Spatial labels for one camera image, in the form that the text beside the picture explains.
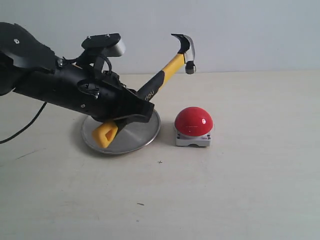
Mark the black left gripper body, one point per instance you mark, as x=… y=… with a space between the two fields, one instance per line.
x=103 y=98

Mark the yellow black claw hammer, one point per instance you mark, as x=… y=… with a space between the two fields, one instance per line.
x=104 y=134

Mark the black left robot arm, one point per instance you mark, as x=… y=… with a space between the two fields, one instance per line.
x=30 y=68

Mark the red dome push button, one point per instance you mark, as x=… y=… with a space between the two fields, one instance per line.
x=193 y=126

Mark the round steel plate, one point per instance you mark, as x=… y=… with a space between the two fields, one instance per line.
x=133 y=137

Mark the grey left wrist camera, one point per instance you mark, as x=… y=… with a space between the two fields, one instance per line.
x=108 y=45

